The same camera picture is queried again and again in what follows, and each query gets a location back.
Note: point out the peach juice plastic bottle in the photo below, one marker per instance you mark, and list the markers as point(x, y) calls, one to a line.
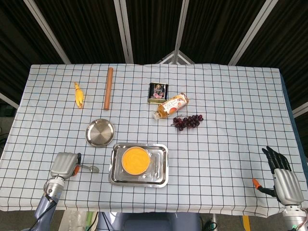
point(172, 106)

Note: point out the clear plastic bag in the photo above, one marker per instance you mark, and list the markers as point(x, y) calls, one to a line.
point(74, 221)

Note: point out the yellow rubber chicken toy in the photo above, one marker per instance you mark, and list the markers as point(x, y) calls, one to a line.
point(79, 96)

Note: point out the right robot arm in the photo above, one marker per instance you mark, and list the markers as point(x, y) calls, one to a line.
point(293, 216)

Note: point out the rectangular steel tray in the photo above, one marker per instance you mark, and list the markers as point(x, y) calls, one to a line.
point(158, 178)

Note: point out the round steel plate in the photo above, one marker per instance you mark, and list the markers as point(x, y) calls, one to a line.
point(99, 132)

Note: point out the grey robot torso base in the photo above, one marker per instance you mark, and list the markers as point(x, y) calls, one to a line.
point(149, 222)

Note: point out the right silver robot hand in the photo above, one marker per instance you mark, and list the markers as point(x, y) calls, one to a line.
point(287, 184)

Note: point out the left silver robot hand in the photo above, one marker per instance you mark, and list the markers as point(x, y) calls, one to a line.
point(63, 164)

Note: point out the dark folding screen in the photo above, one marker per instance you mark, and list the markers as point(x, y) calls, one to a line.
point(91, 29)

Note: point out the wooden rolling pin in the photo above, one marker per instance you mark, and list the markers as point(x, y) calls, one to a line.
point(108, 89)

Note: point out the white checkered tablecloth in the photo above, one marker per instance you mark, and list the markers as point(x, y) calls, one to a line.
point(228, 120)

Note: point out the white bowl of orange powder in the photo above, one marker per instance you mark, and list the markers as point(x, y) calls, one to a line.
point(136, 160)

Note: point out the purple grape bunch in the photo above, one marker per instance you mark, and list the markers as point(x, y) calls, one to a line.
point(188, 121)

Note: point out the clear plastic spoon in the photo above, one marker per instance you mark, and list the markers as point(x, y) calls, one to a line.
point(93, 169)

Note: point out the black square tin can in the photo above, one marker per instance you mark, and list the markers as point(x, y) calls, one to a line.
point(157, 92)

